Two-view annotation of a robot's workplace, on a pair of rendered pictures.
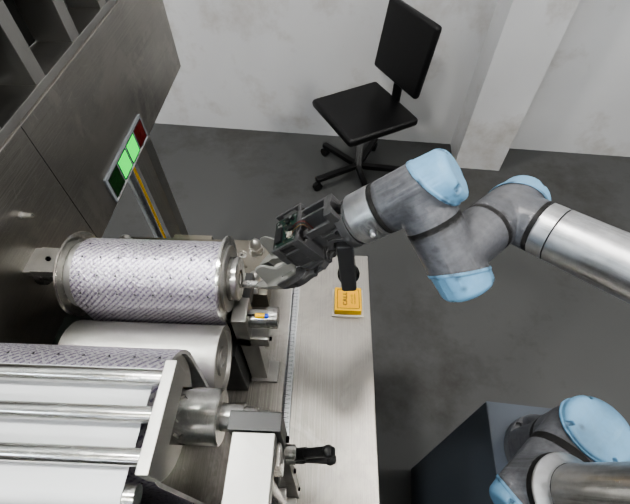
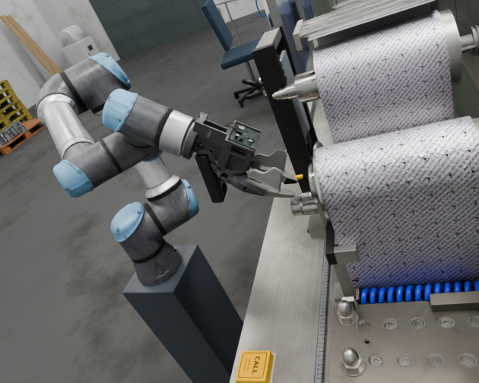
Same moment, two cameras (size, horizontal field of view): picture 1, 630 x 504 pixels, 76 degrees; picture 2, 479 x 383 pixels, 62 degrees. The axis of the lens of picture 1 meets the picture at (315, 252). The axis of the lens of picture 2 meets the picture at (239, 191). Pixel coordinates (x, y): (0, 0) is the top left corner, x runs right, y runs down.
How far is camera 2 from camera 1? 1.03 m
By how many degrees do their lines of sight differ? 93
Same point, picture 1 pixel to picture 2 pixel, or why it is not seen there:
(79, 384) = (344, 26)
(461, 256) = not seen: hidden behind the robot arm
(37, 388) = (365, 18)
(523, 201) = (80, 147)
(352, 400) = (271, 280)
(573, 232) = (78, 132)
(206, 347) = not seen: hidden behind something
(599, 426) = (125, 214)
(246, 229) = not seen: outside the picture
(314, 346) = (299, 320)
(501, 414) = (168, 285)
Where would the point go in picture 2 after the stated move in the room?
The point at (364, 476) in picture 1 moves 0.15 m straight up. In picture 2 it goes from (271, 242) to (254, 204)
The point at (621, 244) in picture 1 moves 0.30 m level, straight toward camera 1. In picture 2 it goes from (68, 124) to (186, 61)
